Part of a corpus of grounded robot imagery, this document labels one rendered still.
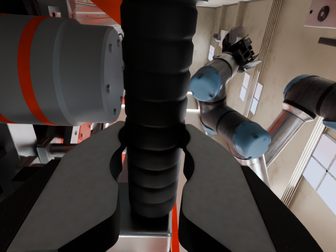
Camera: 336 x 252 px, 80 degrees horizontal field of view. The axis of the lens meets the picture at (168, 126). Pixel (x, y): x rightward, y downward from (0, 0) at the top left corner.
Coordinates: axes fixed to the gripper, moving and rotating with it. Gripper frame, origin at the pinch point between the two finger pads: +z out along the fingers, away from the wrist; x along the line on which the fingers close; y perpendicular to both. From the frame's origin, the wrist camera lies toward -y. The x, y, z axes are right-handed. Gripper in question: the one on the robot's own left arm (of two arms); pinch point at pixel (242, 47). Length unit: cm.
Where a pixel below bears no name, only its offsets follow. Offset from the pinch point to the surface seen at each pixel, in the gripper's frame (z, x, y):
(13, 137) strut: -71, 12, -4
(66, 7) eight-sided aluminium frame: -47, 31, -8
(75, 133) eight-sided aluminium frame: -58, 8, -21
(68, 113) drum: -66, 10, 7
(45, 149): -68, 9, -8
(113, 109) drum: -61, 7, 8
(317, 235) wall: 230, -430, -150
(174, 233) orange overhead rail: 19, -174, -208
